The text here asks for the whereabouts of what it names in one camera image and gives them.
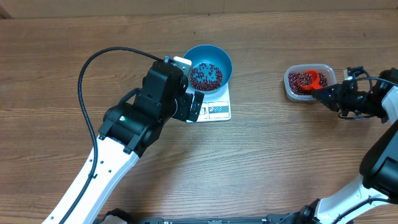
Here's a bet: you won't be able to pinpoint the white digital kitchen scale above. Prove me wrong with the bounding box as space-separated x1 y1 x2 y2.
197 83 231 123

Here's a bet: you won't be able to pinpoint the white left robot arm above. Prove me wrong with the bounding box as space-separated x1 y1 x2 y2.
44 57 204 223

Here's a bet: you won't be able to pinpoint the clear plastic container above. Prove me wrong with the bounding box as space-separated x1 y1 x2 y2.
284 63 337 102

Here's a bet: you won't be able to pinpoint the red measuring scoop blue handle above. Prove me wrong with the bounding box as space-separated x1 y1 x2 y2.
297 70 322 91

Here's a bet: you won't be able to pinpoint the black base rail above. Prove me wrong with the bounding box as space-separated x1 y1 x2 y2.
93 208 354 224

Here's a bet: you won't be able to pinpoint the red beans in bowl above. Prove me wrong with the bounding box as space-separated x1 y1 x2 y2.
189 63 223 91

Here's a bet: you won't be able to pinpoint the teal blue bowl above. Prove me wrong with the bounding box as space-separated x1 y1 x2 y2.
183 45 233 93

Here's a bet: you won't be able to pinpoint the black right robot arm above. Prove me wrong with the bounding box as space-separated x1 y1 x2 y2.
283 67 397 224

